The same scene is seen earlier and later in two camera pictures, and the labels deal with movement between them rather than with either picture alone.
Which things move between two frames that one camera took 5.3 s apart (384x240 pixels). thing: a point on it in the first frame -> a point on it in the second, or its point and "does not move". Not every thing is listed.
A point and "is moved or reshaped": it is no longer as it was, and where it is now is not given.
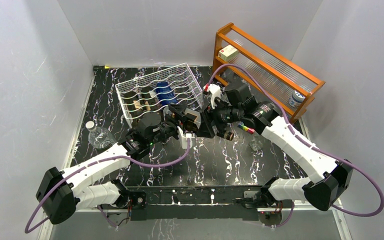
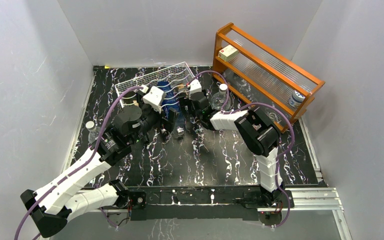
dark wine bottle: (152, 99) is moved or reshaped
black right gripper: (207, 118) -> (188, 101)
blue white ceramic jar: (296, 99) does not move
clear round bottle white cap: (99, 137) does not move
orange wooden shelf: (238, 55) does not move
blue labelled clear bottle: (165, 94) is moved or reshaped
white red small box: (227, 52) does not move
